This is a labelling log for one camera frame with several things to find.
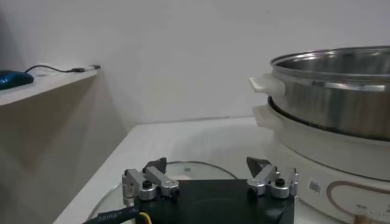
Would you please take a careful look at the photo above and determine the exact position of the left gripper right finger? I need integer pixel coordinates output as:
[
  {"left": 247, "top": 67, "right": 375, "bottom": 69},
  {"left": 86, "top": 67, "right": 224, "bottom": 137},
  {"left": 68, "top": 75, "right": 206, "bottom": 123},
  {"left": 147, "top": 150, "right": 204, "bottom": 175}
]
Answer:
[{"left": 246, "top": 156, "right": 300, "bottom": 201}]

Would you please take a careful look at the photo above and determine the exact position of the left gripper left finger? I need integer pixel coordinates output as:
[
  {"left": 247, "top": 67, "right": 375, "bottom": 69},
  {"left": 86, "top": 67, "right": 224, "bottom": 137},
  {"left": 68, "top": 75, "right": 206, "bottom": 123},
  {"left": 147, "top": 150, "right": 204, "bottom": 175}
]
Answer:
[{"left": 121, "top": 157, "right": 180, "bottom": 208}]

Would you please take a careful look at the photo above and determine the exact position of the round glass pot lid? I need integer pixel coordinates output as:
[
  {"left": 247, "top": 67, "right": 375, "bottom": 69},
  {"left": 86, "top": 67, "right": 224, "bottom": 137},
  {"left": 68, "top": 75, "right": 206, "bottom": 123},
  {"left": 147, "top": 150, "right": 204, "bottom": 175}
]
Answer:
[{"left": 87, "top": 160, "right": 240, "bottom": 224}]

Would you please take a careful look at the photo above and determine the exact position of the stainless steel steamer basket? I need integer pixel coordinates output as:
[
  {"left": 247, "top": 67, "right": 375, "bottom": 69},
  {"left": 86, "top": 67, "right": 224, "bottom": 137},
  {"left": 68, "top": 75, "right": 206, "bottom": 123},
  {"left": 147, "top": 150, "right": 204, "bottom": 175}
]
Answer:
[{"left": 249, "top": 45, "right": 390, "bottom": 142}]

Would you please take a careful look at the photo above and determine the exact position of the white electric cooker base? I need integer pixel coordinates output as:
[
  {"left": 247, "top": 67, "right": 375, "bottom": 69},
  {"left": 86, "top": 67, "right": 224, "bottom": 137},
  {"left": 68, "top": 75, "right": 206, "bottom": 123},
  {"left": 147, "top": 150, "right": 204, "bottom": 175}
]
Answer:
[{"left": 252, "top": 105, "right": 390, "bottom": 224}]

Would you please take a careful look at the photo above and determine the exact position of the white side table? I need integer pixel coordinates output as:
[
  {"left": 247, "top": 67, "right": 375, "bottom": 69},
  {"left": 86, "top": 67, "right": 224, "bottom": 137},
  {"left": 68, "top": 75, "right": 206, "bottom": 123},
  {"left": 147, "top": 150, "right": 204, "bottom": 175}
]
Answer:
[{"left": 0, "top": 67, "right": 100, "bottom": 107}]

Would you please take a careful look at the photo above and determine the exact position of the blue computer mouse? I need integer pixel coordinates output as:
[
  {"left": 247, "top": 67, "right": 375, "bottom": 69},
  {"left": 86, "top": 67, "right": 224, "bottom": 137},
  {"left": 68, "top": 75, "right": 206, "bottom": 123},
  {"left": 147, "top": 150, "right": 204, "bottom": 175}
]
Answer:
[{"left": 0, "top": 69, "right": 35, "bottom": 91}]

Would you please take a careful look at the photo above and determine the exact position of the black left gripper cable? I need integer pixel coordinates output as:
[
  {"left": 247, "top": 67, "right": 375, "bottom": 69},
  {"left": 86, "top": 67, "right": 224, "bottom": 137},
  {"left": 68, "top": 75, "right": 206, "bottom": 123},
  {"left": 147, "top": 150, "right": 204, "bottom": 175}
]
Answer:
[{"left": 82, "top": 206, "right": 153, "bottom": 224}]

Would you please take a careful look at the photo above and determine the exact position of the thin black desk cable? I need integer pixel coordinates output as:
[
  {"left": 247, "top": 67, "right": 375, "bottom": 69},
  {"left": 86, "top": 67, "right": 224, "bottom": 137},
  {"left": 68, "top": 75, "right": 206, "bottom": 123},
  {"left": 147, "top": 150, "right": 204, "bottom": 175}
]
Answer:
[{"left": 24, "top": 64, "right": 87, "bottom": 74}]

